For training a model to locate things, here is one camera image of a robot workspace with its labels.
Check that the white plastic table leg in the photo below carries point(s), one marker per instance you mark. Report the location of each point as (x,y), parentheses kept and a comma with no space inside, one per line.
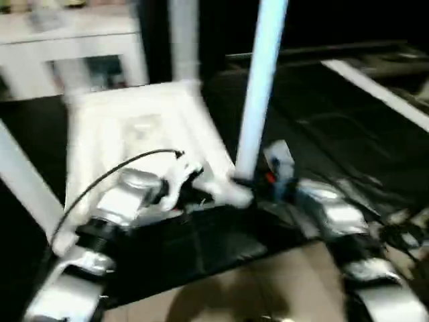
(184,40)
(261,84)
(27,181)
(72,84)

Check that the white plastic table top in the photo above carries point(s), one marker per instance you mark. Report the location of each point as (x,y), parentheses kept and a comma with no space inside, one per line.
(134,110)

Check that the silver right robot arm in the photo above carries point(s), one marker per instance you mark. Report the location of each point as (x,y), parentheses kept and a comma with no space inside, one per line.
(338,211)

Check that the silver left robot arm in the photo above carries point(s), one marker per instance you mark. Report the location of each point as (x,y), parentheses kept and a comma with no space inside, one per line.
(120,201)

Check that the black work mat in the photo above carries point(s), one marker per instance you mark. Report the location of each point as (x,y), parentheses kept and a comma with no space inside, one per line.
(335,134)

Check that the white flat strip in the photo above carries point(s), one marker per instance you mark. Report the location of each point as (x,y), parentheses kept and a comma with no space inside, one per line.
(378,94)

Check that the white glass-door cabinet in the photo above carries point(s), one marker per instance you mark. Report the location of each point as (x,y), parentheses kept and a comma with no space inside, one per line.
(67,43)

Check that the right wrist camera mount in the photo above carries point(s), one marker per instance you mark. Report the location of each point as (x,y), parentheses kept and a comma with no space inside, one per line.
(281,157)

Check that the black metal rail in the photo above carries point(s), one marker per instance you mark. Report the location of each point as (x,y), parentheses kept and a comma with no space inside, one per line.
(318,50)

